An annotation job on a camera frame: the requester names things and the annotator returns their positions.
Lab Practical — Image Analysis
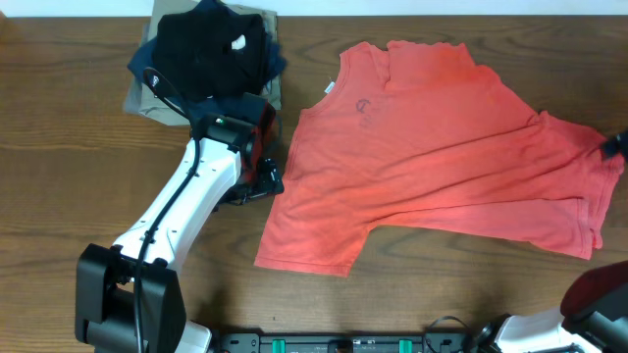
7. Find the red t-shirt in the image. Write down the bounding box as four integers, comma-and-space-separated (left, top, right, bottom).
255, 41, 624, 277

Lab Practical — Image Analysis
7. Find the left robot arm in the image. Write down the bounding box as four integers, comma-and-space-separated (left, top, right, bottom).
75, 93, 284, 352

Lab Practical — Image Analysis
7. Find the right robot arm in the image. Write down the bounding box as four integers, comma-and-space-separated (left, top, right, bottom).
465, 127, 627, 352

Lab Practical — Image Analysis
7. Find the black folded garment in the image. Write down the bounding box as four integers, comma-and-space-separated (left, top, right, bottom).
152, 8, 266, 102

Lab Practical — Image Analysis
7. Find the khaki folded garment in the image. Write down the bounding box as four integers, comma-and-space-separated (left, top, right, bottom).
125, 0, 286, 126

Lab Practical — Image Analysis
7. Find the navy folded garment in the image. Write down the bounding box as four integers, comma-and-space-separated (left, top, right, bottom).
127, 0, 288, 142

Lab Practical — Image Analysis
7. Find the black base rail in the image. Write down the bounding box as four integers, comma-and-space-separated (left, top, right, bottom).
208, 331, 504, 353

